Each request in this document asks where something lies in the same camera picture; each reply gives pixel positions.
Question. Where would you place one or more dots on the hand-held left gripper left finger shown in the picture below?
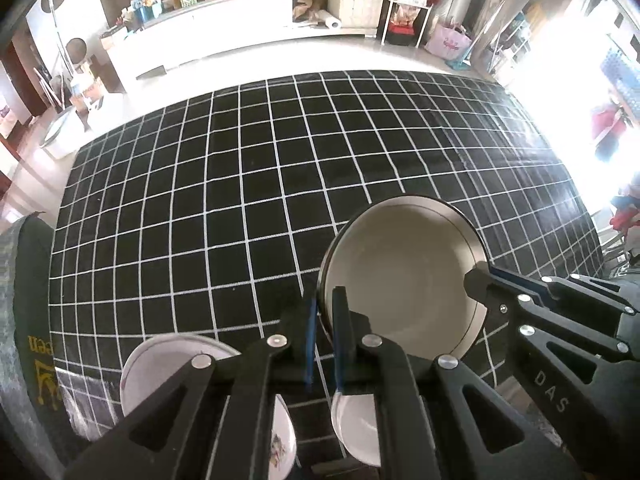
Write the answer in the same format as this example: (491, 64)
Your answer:
(310, 350)

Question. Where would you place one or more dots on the beige round bowl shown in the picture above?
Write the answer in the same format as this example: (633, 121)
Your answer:
(400, 270)

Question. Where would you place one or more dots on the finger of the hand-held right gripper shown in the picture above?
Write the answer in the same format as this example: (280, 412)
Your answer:
(590, 292)
(505, 290)

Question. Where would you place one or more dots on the paper towel roll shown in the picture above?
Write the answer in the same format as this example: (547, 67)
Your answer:
(331, 22)

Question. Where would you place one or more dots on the small dark round disc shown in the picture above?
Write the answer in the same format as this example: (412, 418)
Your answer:
(75, 49)

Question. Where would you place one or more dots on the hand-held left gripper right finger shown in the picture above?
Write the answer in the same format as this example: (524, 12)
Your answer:
(341, 340)

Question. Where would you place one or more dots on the white tufted box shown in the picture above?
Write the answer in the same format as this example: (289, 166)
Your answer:
(355, 10)

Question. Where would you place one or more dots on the plain white bowl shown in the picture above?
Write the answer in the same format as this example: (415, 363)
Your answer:
(357, 425)

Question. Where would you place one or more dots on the teal box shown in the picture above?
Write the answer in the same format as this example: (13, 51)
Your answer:
(149, 12)

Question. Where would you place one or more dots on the bear print plate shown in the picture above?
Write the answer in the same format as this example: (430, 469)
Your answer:
(160, 370)

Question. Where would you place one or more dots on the black checked tablecloth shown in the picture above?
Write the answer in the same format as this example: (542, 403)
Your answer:
(250, 185)

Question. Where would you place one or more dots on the pink bag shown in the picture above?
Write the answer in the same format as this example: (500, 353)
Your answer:
(450, 42)

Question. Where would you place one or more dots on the red garment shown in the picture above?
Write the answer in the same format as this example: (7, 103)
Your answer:
(607, 127)

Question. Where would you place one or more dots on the white bin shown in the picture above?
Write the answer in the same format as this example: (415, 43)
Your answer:
(57, 135)

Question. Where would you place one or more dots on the long white cabinet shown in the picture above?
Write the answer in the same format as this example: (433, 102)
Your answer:
(240, 25)

